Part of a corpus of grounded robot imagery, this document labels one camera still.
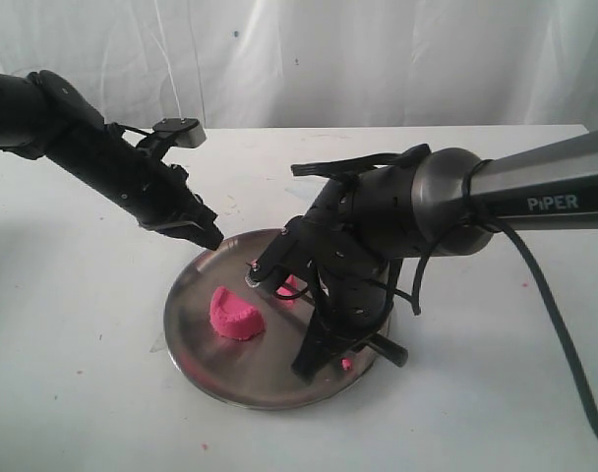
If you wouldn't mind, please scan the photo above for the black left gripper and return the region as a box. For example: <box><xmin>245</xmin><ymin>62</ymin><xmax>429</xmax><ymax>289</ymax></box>
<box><xmin>126</xmin><ymin>164</ymin><xmax>224</xmax><ymax>250</ymax></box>

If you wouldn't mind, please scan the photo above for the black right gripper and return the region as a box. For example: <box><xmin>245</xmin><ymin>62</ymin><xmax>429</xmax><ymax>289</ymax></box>
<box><xmin>291</xmin><ymin>248</ymin><xmax>395</xmax><ymax>384</ymax></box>

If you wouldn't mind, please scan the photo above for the pink dough half piece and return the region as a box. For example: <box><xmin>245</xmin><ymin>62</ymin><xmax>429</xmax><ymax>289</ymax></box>
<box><xmin>273</xmin><ymin>274</ymin><xmax>301</xmax><ymax>307</ymax></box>

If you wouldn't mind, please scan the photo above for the pink dough lump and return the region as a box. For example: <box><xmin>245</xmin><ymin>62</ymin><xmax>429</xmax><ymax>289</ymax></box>
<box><xmin>209</xmin><ymin>286</ymin><xmax>266</xmax><ymax>341</ymax></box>

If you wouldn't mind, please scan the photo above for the black knife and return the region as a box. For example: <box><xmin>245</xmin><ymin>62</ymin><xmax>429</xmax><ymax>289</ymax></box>
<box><xmin>254</xmin><ymin>288</ymin><xmax>408</xmax><ymax>367</ymax></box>

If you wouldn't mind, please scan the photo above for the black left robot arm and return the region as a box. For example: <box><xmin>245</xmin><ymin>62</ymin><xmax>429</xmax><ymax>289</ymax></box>
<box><xmin>0</xmin><ymin>70</ymin><xmax>223</xmax><ymax>250</ymax></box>

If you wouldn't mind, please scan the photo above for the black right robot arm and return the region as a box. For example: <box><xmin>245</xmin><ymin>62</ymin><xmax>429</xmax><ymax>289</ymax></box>
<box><xmin>288</xmin><ymin>131</ymin><xmax>598</xmax><ymax>381</ymax></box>

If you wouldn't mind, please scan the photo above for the round stainless steel plate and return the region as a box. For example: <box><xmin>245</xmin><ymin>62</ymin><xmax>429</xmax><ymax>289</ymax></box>
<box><xmin>163</xmin><ymin>229</ymin><xmax>378</xmax><ymax>410</ymax></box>

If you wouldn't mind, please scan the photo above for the white backdrop curtain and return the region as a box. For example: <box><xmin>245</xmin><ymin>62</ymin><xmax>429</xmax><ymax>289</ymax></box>
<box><xmin>0</xmin><ymin>1</ymin><xmax>598</xmax><ymax>129</ymax></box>

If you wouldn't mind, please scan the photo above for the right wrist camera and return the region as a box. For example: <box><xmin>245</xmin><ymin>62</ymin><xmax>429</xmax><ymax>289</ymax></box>
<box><xmin>246</xmin><ymin>216</ymin><xmax>313</xmax><ymax>294</ymax></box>

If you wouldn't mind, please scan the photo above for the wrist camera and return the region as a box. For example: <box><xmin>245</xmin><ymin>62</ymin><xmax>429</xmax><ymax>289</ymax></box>
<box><xmin>246</xmin><ymin>216</ymin><xmax>313</xmax><ymax>294</ymax></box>
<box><xmin>135</xmin><ymin>118</ymin><xmax>207</xmax><ymax>160</ymax></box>

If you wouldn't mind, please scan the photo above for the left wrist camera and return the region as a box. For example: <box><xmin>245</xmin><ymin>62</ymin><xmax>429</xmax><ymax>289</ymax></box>
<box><xmin>135</xmin><ymin>118</ymin><xmax>207</xmax><ymax>160</ymax></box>

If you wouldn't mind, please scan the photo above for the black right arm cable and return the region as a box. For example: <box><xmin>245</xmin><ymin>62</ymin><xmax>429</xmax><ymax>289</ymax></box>
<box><xmin>291</xmin><ymin>143</ymin><xmax>598</xmax><ymax>458</ymax></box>

